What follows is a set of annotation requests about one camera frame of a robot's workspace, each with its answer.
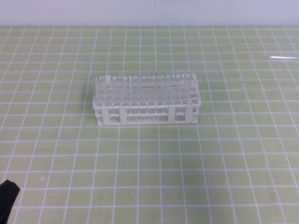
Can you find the clear glass rod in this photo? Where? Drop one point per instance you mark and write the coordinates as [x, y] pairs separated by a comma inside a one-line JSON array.
[[284, 58]]

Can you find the white plastic test tube rack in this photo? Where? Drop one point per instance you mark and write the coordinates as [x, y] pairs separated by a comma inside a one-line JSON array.
[[110, 115]]

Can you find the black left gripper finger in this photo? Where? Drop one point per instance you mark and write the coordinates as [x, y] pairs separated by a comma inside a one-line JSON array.
[[8, 193]]

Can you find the clear glass test tube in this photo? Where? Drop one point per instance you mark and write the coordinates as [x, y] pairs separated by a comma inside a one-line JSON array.
[[186, 97]]

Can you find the green grid tablecloth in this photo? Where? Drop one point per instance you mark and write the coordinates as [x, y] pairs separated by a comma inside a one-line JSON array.
[[238, 165]]

